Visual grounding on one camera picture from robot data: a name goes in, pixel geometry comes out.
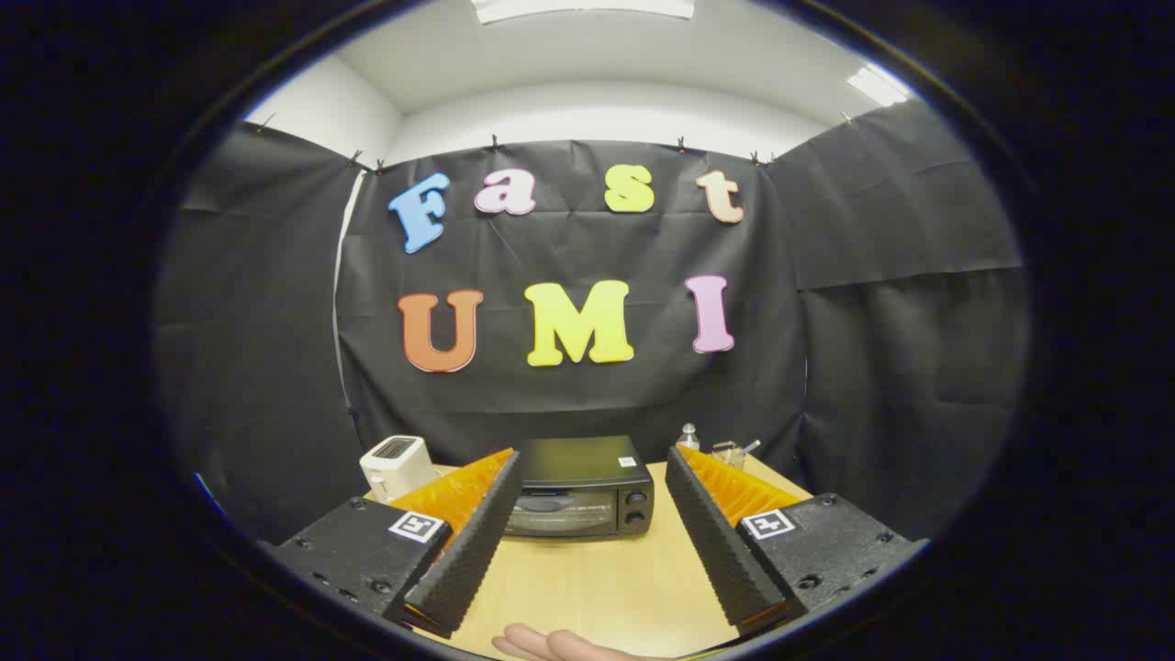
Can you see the black toaster oven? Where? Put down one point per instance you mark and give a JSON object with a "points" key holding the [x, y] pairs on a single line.
{"points": [[578, 464]]}

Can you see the white pop-up toaster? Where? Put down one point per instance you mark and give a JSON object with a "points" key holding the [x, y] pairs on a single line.
{"points": [[395, 468]]}

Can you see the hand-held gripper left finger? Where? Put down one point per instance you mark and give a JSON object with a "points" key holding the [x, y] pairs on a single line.
{"points": [[477, 542]]}

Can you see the clear glass utensil holder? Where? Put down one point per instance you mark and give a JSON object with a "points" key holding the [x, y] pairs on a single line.
{"points": [[730, 454]]}

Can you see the clear plastic bottle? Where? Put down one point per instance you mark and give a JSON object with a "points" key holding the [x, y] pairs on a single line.
{"points": [[688, 439]]}

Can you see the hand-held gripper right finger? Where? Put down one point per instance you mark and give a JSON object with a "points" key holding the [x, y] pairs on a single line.
{"points": [[711, 542]]}

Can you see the small ceiling light panel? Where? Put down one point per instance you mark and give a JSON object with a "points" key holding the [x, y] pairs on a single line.
{"points": [[877, 85]]}

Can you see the black backdrop cloth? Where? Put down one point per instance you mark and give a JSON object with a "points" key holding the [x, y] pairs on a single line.
{"points": [[560, 404]]}

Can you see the long ceiling light panel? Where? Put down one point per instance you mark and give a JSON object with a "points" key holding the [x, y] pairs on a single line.
{"points": [[583, 7]]}

